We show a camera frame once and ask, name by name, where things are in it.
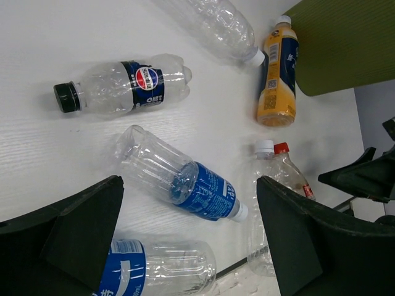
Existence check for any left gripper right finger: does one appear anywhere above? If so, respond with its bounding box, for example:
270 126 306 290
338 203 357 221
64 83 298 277
257 176 394 295

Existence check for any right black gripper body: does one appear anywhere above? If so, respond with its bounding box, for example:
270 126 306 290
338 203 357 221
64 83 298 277
375 117 395 228

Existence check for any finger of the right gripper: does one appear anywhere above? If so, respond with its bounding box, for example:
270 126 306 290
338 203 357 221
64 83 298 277
318 147 381 197

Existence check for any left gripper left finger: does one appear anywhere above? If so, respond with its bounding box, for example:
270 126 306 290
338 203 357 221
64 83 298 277
1 175 124 295

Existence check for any clear crushed bottle white cap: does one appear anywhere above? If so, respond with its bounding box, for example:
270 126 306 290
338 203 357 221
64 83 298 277
245 139 278 278

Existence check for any red cap clear bottle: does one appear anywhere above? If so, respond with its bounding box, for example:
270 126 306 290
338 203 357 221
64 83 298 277
273 142 315 200

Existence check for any green mesh waste bin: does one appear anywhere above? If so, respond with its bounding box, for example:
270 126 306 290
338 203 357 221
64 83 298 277
285 0 394 96

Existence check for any blue label bottle near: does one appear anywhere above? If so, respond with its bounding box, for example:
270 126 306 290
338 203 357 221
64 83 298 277
93 239 217 296

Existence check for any blue label bottle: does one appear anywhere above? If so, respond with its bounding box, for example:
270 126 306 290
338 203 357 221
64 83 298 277
110 125 248 223
93 239 217 296

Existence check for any orange juice bottle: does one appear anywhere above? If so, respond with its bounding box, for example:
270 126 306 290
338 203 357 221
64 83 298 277
257 15 299 127

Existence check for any blue label bottle middle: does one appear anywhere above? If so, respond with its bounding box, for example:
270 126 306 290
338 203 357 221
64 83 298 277
110 125 248 223

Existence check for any pepsi bottle black cap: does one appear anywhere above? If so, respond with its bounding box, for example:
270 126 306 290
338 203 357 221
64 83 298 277
53 54 193 116

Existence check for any clear unlabelled bottle far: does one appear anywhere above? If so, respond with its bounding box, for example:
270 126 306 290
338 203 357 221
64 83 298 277
157 1 265 67

